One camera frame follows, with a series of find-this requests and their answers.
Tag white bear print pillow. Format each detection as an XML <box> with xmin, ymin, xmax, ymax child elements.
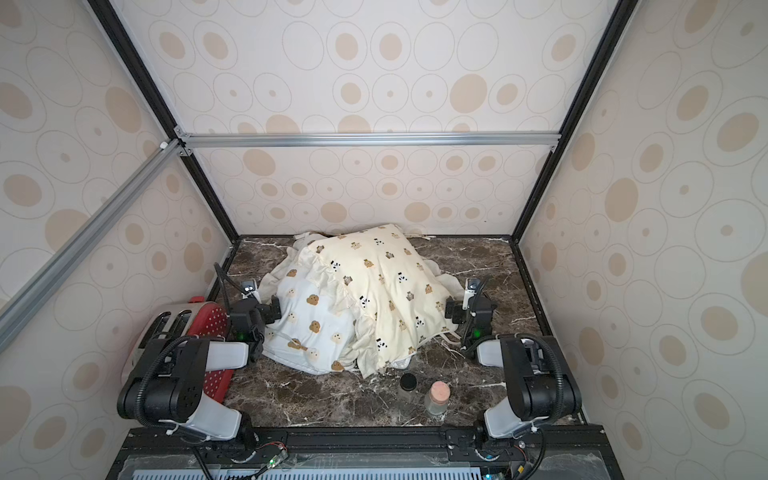
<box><xmin>258</xmin><ymin>234</ymin><xmax>356</xmax><ymax>375</ymax></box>

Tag cream animal print pillow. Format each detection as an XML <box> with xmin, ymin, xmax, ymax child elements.
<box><xmin>297</xmin><ymin>224</ymin><xmax>463</xmax><ymax>377</ymax></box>

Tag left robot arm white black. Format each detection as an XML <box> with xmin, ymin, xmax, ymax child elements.
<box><xmin>116</xmin><ymin>296</ymin><xmax>282</xmax><ymax>448</ymax></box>

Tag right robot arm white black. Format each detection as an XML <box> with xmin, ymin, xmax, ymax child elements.
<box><xmin>445</xmin><ymin>291</ymin><xmax>582</xmax><ymax>439</ymax></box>

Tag red polka dot toaster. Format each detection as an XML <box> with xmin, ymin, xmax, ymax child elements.
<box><xmin>121</xmin><ymin>296</ymin><xmax>236</xmax><ymax>404</ymax></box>

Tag clear jar pink lid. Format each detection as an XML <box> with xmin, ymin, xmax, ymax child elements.
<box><xmin>425</xmin><ymin>381</ymin><xmax>451</xmax><ymax>417</ymax></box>

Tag black round lid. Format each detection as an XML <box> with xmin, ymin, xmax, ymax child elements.
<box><xmin>399</xmin><ymin>373</ymin><xmax>418</xmax><ymax>392</ymax></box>

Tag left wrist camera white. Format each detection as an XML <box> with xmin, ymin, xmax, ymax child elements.
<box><xmin>241</xmin><ymin>281</ymin><xmax>261</xmax><ymax>302</ymax></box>

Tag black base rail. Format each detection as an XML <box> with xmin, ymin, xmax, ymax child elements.
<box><xmin>107</xmin><ymin>425</ymin><xmax>623</xmax><ymax>479</ymax></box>

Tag horizontal aluminium frame bar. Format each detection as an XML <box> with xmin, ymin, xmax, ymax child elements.
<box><xmin>166</xmin><ymin>131</ymin><xmax>561</xmax><ymax>151</ymax></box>

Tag diagonal aluminium frame bar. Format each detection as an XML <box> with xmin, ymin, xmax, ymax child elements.
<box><xmin>1</xmin><ymin>139</ymin><xmax>181</xmax><ymax>350</ymax></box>

